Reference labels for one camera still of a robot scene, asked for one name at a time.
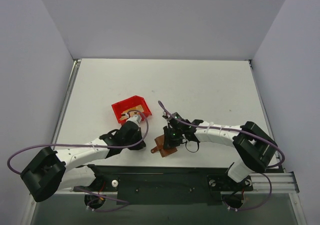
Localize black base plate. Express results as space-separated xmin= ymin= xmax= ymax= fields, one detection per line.
xmin=81 ymin=164 xmax=253 ymax=205

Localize gold cards in bin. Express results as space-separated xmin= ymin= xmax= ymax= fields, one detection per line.
xmin=119 ymin=105 xmax=144 ymax=122

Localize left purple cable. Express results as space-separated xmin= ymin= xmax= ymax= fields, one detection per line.
xmin=6 ymin=109 xmax=150 ymax=213

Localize brown leather card holder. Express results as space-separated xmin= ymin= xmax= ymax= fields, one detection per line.
xmin=150 ymin=135 xmax=178 ymax=158

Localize aluminium table frame rail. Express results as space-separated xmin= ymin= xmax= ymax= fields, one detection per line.
xmin=29 ymin=58 xmax=300 ymax=195

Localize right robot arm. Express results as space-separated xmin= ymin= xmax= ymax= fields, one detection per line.
xmin=162 ymin=112 xmax=277 ymax=190

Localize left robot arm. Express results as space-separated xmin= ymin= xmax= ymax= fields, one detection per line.
xmin=20 ymin=117 xmax=146 ymax=202

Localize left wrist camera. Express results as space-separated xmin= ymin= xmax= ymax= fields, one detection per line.
xmin=124 ymin=112 xmax=142 ymax=125

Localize red plastic bin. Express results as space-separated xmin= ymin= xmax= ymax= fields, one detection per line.
xmin=111 ymin=95 xmax=152 ymax=125

